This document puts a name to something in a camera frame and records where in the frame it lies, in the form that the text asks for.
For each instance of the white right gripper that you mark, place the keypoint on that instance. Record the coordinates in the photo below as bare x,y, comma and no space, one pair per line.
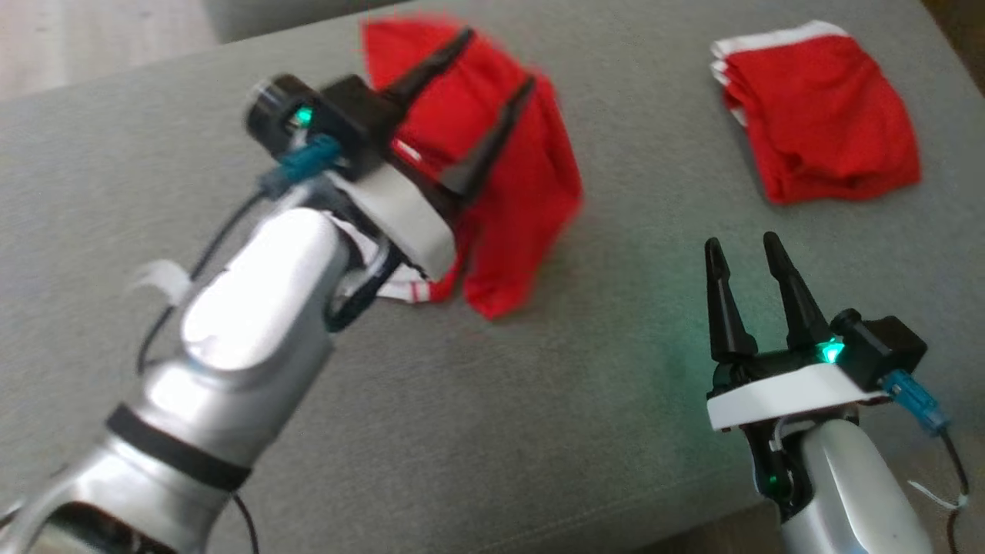
785,392

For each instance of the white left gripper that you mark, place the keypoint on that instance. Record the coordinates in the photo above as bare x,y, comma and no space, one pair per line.
408,223

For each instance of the red white numbered jersey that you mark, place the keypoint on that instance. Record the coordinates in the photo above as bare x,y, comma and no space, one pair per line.
531,200

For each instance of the red shorts with white stripe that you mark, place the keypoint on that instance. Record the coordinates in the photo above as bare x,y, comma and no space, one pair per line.
823,123

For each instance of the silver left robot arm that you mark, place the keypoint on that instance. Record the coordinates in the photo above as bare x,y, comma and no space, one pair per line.
246,308

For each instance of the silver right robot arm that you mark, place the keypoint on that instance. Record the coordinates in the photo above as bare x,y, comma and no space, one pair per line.
846,485

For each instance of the small grey sofa cushion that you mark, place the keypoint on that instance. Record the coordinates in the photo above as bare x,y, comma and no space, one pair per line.
300,15

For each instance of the large grey sofa seat cushion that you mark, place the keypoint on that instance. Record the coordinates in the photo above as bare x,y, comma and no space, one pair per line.
539,400

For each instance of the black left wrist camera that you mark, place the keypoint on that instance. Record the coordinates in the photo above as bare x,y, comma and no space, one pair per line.
358,115

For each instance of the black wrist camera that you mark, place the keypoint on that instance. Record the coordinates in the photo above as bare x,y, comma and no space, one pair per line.
885,346
358,115

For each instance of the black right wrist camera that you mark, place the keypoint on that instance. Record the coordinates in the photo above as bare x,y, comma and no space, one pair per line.
885,346

